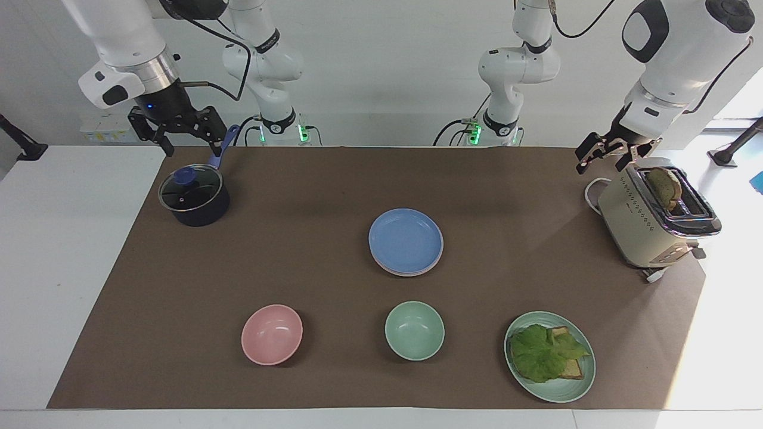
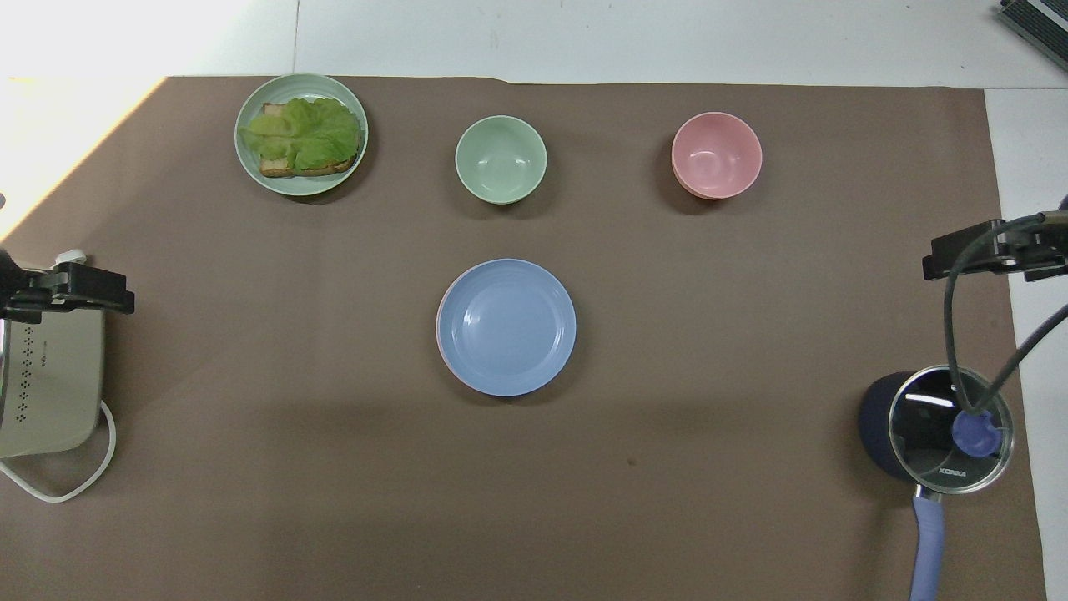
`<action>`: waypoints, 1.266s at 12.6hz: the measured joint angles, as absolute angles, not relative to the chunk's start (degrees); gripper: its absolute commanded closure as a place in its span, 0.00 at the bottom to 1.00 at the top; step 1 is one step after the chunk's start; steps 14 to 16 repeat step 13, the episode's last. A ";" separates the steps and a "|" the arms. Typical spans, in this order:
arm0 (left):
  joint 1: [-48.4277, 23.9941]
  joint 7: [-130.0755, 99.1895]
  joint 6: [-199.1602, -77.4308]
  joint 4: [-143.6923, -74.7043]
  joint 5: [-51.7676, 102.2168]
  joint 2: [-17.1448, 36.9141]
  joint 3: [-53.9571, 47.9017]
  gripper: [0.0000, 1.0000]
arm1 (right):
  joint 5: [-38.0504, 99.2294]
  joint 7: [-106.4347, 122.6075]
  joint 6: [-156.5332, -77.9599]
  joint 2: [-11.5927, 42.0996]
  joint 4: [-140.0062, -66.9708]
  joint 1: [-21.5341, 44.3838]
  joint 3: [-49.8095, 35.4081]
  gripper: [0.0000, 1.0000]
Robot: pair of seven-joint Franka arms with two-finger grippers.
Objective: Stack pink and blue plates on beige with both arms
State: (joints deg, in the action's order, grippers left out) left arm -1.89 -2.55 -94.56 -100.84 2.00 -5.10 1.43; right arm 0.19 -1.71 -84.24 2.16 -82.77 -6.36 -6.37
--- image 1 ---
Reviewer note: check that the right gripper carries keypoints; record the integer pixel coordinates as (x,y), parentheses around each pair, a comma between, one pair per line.
(170,107)

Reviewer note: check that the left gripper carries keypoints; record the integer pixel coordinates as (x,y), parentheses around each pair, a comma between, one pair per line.
(629,131)

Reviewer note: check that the toast slice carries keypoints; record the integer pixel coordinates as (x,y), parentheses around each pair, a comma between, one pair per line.
(663,186)
(573,369)

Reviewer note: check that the glass lid with blue knob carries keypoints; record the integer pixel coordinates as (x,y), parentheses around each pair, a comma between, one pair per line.
(199,190)

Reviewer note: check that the beige toaster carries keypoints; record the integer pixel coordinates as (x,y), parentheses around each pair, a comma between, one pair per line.
(635,223)

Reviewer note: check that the dark blue saucepan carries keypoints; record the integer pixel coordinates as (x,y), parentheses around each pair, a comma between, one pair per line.
(205,211)

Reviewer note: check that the black stand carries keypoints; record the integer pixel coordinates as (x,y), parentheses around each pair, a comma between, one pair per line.
(24,149)
(730,152)

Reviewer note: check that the white plug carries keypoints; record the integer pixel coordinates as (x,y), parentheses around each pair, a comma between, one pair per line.
(657,275)

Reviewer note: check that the green lettuce leaf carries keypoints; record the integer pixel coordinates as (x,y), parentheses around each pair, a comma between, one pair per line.
(539,354)

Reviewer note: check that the blue plate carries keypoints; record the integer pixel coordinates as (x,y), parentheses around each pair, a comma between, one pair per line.
(405,239)

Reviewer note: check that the pink bowl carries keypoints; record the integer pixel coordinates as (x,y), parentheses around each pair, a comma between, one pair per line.
(272,335)

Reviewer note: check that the pink plate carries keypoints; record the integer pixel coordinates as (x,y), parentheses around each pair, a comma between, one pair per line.
(406,274)

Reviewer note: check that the green plate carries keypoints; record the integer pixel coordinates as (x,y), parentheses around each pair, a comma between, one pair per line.
(560,390)

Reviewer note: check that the green bowl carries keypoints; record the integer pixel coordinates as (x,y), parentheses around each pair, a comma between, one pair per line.
(414,330)

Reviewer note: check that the white wall socket strip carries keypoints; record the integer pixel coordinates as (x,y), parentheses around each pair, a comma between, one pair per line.
(107,131)

